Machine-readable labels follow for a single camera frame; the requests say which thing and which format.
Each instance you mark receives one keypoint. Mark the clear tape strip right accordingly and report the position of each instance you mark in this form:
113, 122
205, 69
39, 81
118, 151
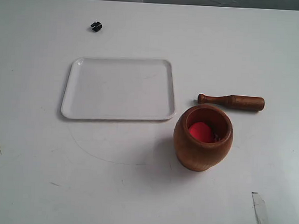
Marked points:
260, 209

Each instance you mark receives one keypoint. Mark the white rectangular plastic tray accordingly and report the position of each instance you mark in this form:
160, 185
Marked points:
119, 89

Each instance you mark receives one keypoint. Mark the red ball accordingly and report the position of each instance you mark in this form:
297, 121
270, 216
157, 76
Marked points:
202, 132

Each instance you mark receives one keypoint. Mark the brown wooden pestle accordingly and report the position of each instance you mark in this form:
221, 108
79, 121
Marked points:
246, 103

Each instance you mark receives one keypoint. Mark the brown wooden mortar bowl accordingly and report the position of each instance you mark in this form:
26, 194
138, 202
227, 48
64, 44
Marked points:
194, 154

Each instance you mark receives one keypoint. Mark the small black plastic clip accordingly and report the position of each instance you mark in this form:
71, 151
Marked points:
96, 26

